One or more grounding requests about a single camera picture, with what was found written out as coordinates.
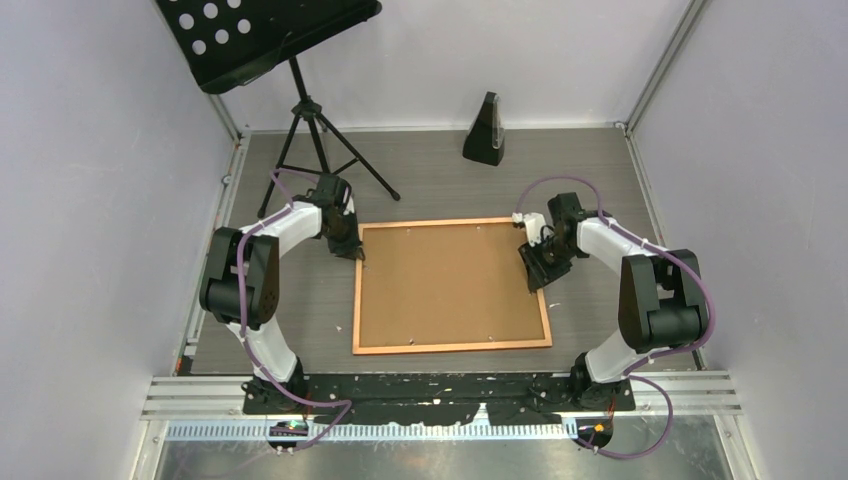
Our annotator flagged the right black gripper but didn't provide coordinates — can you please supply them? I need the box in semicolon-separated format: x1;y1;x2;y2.
521;235;584;293

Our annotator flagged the orange wooden picture frame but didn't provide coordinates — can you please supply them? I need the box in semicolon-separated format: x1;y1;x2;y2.
351;217;554;357

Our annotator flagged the brown cardboard backing board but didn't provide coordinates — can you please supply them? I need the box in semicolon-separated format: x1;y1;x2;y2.
358;223;547;348

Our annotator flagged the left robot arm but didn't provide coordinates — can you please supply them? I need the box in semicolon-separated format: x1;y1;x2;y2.
199;174;364;414

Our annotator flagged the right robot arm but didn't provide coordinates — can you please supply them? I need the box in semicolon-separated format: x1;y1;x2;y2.
512;193;709;411

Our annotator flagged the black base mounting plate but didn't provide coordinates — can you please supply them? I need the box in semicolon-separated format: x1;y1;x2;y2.
241;373;636;426

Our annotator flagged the black metronome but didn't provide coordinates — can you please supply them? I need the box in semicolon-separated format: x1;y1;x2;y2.
462;91;505;166

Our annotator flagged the black music stand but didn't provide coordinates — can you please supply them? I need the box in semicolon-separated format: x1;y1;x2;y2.
154;0;401;201

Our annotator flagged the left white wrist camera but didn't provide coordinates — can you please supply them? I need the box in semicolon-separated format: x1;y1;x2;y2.
340;188;355;215

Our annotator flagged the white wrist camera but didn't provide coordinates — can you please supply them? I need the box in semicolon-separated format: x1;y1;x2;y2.
340;188;355;215
511;212;546;246

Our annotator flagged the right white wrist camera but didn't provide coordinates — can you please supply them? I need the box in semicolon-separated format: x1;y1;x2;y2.
511;212;546;246

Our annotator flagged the white slotted cable duct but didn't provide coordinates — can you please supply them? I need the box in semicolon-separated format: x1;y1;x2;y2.
165;419;578;442

